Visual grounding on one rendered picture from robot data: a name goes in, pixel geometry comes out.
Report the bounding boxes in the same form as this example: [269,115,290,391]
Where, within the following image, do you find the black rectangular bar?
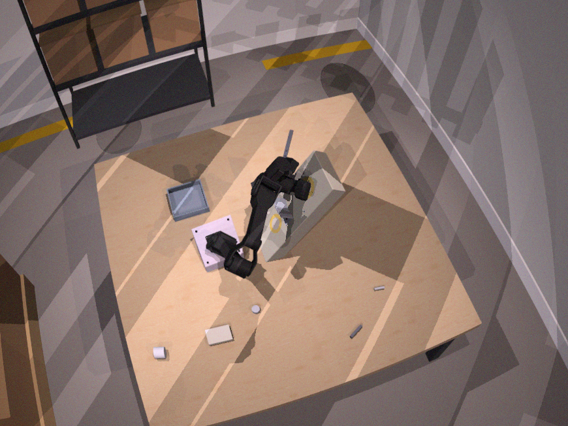
[350,325,362,338]

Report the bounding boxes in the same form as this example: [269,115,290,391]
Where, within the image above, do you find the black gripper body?
[279,176,311,201]

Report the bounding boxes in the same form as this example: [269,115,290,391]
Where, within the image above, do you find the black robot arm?
[205,156,299,279]

